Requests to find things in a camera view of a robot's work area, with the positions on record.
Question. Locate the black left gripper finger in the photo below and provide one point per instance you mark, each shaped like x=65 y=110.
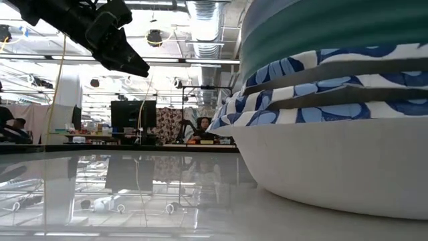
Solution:
x=130 y=63

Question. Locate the green bowl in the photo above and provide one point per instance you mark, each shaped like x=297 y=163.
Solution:
x=334 y=33

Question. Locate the white blue-patterned bottom bowl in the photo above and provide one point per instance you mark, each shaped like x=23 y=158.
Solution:
x=334 y=160

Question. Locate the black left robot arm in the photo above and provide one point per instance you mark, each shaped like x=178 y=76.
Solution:
x=50 y=13

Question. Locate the black ceiling-mounted device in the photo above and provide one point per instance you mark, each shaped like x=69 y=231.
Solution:
x=154 y=37

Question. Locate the long ceiling light strip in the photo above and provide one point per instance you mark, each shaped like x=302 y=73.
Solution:
x=167 y=60

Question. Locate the black monitor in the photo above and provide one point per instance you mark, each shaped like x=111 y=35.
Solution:
x=133 y=115

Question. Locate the brown patterned cloth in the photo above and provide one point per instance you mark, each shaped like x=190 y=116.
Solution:
x=168 y=122

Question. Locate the white pillar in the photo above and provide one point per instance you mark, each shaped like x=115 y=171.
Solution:
x=68 y=97

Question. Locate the person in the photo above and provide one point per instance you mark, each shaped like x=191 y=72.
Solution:
x=202 y=132
x=20 y=125

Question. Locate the pink cloth partition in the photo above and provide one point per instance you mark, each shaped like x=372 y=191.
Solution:
x=33 y=117

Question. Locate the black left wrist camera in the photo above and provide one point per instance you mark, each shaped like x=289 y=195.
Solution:
x=100 y=26

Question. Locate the black metal stand frame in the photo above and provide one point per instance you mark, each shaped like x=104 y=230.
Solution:
x=207 y=87

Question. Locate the silver ventilation duct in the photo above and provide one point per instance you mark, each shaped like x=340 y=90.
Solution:
x=207 y=20

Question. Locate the black metal table frame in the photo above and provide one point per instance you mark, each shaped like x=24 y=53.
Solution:
x=33 y=148

